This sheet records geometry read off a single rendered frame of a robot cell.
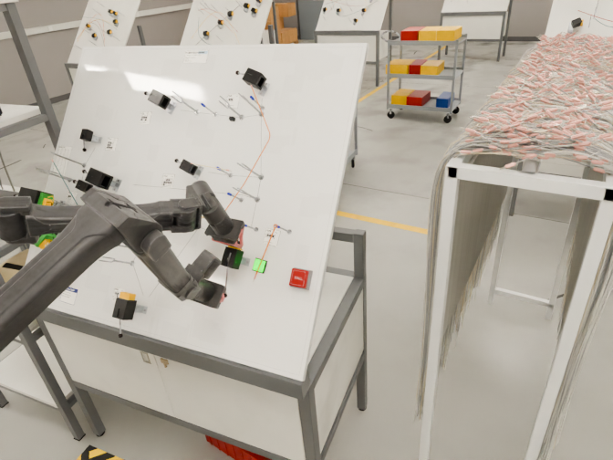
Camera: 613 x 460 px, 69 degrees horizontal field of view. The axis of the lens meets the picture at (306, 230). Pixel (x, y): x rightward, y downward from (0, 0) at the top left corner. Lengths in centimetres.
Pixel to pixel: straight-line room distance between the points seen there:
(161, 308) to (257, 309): 35
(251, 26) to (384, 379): 426
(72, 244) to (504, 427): 207
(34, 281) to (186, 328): 85
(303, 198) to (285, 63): 46
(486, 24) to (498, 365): 788
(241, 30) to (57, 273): 510
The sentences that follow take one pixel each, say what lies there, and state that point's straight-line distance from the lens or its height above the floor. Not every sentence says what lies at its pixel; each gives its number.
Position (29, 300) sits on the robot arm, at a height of 152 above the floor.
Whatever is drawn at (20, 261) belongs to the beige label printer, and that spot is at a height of 85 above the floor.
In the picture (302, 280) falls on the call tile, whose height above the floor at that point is 110.
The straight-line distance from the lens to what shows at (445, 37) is 597.
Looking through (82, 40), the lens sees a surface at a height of 114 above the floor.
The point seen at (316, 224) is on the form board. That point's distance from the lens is 132.
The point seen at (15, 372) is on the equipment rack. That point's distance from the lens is 274.
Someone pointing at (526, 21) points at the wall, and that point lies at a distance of 1201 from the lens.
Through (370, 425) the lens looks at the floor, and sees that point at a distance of 230.
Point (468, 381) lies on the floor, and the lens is 253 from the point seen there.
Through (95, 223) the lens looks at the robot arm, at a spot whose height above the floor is 158.
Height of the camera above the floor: 187
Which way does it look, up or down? 31 degrees down
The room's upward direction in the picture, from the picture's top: 5 degrees counter-clockwise
